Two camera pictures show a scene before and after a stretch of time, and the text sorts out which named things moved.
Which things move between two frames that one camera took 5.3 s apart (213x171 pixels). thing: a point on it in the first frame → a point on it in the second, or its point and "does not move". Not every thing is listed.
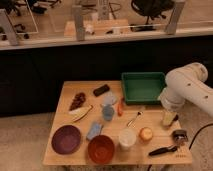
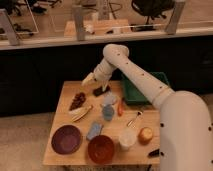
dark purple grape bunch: [77, 101] does not move
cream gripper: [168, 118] → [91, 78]
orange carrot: [120, 107] does not move
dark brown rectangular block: [101, 90] does not move
